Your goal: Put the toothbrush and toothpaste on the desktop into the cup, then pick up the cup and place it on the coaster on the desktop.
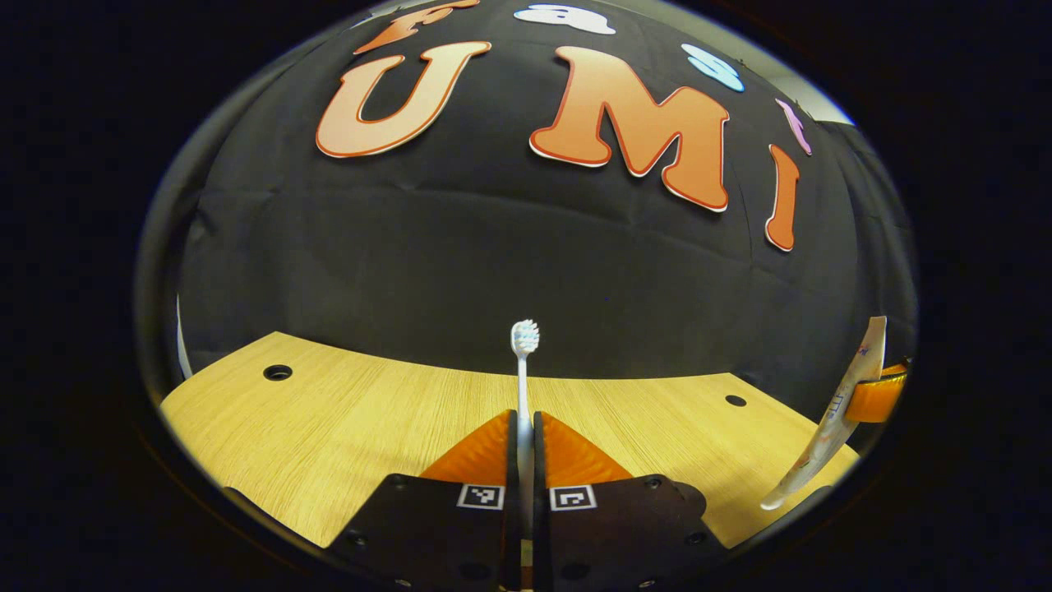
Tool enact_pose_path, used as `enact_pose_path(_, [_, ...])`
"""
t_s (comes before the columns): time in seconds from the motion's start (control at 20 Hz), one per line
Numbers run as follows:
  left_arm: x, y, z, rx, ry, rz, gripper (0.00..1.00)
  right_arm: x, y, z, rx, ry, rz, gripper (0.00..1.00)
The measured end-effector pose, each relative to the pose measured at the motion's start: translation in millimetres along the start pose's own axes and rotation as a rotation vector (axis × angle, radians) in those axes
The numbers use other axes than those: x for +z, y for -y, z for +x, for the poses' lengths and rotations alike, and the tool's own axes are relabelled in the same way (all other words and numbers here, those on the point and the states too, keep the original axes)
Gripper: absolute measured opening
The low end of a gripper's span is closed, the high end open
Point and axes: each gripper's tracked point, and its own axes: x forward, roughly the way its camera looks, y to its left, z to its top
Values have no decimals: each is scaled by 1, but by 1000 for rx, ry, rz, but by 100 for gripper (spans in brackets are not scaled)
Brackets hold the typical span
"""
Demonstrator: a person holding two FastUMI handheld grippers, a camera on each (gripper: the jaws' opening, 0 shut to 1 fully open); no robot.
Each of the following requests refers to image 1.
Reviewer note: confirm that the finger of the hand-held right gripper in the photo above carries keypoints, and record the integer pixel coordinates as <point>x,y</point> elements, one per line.
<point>875,399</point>

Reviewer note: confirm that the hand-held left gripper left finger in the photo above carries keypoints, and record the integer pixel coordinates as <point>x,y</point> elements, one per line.
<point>508,526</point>

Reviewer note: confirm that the wooden desktop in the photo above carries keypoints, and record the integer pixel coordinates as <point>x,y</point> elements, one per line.
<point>370,427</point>

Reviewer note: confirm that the light blue toothbrush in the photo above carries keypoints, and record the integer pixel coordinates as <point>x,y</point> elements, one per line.
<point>524,337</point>

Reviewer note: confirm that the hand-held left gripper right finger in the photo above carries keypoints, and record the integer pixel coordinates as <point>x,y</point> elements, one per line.
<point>546,534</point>

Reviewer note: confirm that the white toothpaste tube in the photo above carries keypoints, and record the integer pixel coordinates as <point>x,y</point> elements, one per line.
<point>830,427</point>

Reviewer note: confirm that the black backdrop cloth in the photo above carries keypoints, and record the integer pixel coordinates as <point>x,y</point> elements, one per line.
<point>493,271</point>

